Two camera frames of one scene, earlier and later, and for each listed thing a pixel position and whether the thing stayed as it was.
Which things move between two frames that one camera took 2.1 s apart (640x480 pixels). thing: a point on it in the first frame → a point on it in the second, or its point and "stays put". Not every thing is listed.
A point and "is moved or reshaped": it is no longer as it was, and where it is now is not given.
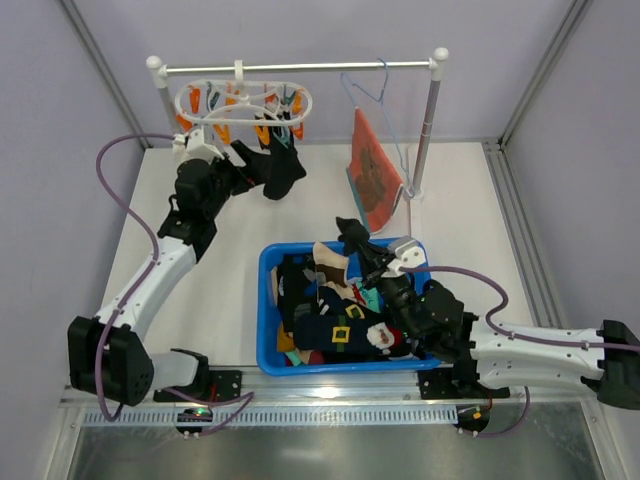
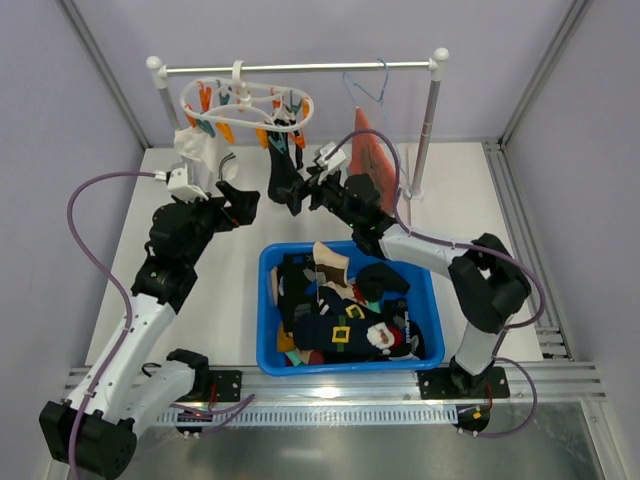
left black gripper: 240,166 → 220,208
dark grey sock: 284,166 is moved or reshaped
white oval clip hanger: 239,81 is moved or reshaped
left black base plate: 228,384 stays put
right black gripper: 376,266 → 314,190
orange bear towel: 373,177 stays put
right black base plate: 445,385 stays put
